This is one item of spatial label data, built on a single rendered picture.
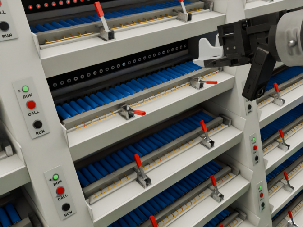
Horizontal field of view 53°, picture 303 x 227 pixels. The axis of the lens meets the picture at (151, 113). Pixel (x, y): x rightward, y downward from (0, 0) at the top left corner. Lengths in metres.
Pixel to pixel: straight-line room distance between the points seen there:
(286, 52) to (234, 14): 0.54
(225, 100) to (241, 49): 0.54
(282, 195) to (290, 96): 0.43
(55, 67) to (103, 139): 0.20
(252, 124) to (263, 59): 0.59
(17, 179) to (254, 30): 0.55
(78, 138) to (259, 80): 0.41
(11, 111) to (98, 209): 0.33
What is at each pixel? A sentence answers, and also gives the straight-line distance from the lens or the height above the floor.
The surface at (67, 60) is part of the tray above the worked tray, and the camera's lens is 0.70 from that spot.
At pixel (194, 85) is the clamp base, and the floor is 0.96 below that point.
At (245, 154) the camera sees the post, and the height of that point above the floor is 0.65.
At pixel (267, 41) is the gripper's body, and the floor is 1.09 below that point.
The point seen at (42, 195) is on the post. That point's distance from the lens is 0.71.
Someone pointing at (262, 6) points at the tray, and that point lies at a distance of 1.19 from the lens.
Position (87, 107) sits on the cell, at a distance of 0.80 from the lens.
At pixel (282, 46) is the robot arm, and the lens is 0.53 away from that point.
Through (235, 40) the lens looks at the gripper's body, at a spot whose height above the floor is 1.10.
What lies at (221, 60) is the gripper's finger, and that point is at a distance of 0.61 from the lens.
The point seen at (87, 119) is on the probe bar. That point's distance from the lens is 0.76.
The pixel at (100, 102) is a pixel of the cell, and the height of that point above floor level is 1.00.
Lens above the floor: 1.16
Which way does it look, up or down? 16 degrees down
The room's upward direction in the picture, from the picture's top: 13 degrees counter-clockwise
